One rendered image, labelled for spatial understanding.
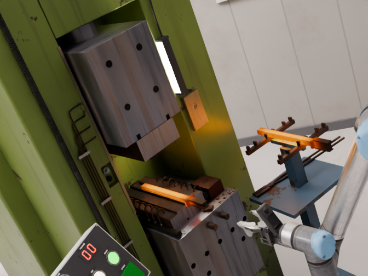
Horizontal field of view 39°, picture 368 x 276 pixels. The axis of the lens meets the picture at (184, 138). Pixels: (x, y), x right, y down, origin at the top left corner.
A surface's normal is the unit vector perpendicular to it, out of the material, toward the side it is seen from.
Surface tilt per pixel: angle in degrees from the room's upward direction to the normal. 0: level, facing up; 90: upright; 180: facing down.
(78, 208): 90
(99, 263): 60
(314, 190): 0
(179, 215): 90
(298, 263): 0
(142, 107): 90
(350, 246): 0
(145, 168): 90
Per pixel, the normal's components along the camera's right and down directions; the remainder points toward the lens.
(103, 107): -0.69, 0.51
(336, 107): -0.26, 0.48
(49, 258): 0.64, 0.11
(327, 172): -0.33, -0.86
